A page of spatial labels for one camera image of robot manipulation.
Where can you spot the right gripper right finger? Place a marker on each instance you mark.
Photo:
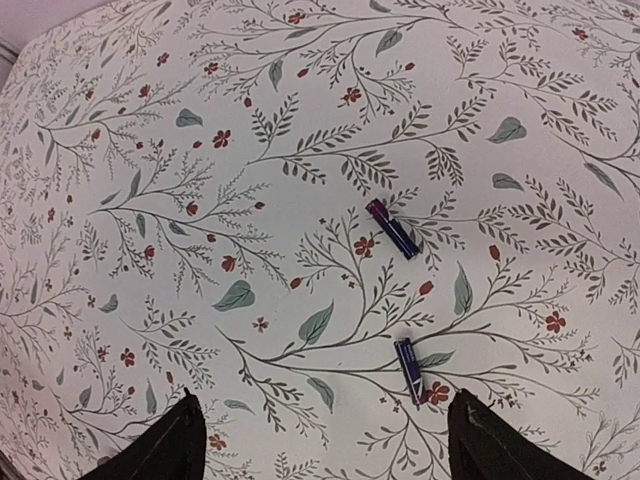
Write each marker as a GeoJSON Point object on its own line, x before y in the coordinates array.
{"type": "Point", "coordinates": [482, 446]}

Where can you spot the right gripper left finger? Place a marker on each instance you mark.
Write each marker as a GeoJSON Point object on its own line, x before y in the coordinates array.
{"type": "Point", "coordinates": [174, 447]}

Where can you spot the dark battery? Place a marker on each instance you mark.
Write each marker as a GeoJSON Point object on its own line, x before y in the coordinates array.
{"type": "Point", "coordinates": [411, 370]}
{"type": "Point", "coordinates": [393, 229]}

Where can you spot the floral patterned table mat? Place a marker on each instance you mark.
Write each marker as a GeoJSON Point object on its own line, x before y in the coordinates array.
{"type": "Point", "coordinates": [183, 193]}

